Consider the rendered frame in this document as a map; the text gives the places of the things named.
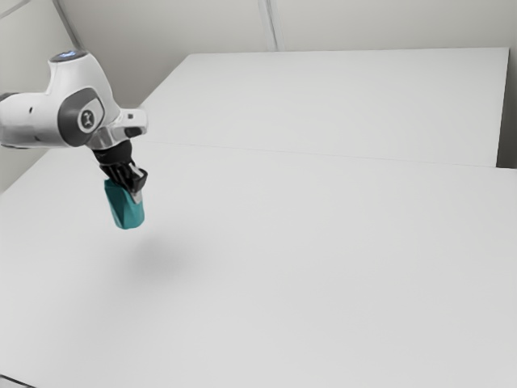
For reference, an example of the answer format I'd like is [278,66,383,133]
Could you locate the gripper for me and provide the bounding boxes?
[91,140,149,205]

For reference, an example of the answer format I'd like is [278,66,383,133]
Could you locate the teal faceted mug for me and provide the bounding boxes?
[103,179,145,231]

